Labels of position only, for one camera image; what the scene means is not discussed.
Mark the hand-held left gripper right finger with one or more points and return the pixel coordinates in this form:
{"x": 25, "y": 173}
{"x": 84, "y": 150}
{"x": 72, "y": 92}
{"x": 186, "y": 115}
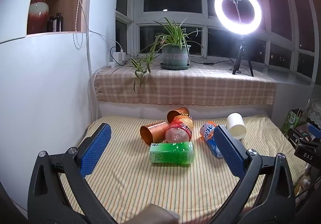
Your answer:
{"x": 229, "y": 151}

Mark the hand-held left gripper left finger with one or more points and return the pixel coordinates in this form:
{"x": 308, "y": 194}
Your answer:
{"x": 96, "y": 150}

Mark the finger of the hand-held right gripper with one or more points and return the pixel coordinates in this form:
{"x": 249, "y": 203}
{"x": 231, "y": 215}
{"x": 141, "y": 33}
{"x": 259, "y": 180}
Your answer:
{"x": 296, "y": 136}
{"x": 315, "y": 130}

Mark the white paper cup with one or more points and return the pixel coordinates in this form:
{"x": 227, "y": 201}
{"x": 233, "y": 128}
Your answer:
{"x": 236, "y": 126}

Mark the copper metal cup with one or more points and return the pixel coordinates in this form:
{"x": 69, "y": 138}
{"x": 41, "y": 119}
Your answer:
{"x": 151, "y": 134}
{"x": 178, "y": 113}

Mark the green paper bag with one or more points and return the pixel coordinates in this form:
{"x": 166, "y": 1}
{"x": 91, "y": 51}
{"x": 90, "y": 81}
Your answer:
{"x": 292, "y": 120}

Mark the white lace cloth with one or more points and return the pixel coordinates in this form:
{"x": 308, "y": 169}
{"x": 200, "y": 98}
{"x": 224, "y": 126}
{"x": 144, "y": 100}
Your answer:
{"x": 315, "y": 111}

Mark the blue orange drink bottle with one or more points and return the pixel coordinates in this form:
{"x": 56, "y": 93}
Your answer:
{"x": 208, "y": 135}

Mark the red orange drink bottle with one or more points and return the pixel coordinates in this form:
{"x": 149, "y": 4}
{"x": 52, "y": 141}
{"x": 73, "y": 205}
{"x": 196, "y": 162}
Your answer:
{"x": 181, "y": 128}

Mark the green drink bottle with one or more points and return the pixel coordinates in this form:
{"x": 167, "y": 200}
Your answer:
{"x": 173, "y": 153}

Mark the striped yellow bed sheet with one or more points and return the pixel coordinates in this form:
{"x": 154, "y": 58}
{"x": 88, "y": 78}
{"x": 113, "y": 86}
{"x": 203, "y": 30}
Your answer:
{"x": 150, "y": 184}

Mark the plaid beige cloth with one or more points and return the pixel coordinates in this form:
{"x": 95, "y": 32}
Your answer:
{"x": 190, "y": 86}

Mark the white power strip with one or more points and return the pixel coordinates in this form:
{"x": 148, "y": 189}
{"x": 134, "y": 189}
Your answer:
{"x": 114, "y": 64}

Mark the black tripod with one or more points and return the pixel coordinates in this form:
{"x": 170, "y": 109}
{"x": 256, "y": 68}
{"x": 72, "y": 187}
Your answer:
{"x": 239, "y": 56}

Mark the white charger plug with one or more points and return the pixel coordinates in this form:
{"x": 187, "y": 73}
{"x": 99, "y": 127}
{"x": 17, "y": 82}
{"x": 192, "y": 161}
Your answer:
{"x": 123, "y": 54}
{"x": 117, "y": 55}

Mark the green pot saucer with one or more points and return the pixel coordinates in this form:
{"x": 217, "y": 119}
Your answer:
{"x": 175, "y": 67}

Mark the grey green flower pot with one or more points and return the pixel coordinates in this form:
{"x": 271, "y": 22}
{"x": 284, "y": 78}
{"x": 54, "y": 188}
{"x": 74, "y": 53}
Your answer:
{"x": 175, "y": 54}

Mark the green spider plant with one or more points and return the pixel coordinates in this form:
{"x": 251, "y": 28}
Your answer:
{"x": 173, "y": 34}

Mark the small dark bottle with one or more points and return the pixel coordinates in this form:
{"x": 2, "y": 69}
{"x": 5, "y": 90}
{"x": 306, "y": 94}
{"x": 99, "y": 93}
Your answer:
{"x": 50, "y": 24}

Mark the tall dark bottle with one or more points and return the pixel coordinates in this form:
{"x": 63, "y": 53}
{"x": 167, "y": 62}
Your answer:
{"x": 58, "y": 22}

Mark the phone holder on stem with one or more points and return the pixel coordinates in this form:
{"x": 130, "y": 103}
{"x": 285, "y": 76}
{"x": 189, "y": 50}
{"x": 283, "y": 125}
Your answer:
{"x": 235, "y": 6}

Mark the red white ceramic vase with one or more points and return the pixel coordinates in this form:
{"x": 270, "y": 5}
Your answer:
{"x": 37, "y": 13}

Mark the white wall pipe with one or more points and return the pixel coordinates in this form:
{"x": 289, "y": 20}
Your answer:
{"x": 90, "y": 71}

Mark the white window frame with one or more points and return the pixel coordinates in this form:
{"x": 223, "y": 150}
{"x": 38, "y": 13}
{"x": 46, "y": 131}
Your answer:
{"x": 135, "y": 17}

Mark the wooden wall niche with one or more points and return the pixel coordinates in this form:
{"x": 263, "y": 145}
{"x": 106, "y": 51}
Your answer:
{"x": 67, "y": 1}

